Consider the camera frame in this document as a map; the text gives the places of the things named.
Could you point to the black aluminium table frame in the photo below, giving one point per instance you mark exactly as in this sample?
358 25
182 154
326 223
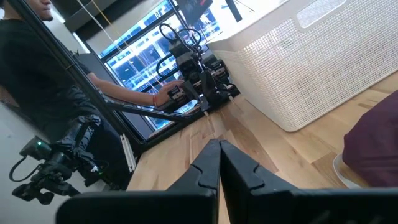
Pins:
56 48

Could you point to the person's forearm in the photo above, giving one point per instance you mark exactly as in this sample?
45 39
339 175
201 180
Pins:
124 93

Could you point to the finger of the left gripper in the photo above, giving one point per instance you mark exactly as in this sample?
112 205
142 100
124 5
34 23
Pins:
194 90
213 84

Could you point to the white frame plate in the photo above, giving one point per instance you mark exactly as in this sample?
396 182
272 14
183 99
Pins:
129 155

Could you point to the white perforated plastic basket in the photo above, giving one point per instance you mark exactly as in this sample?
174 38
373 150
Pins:
311 77

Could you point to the person's hand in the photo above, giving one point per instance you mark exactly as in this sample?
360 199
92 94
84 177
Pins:
168 90

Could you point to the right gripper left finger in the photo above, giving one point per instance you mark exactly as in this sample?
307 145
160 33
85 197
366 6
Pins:
206 168

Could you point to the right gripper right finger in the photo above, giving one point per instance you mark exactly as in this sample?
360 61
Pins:
239 174

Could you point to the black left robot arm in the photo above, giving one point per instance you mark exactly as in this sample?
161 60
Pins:
228 90

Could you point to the person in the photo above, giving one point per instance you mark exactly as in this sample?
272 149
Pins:
31 71

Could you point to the purple cloth bag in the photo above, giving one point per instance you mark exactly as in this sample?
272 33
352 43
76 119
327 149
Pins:
373 140

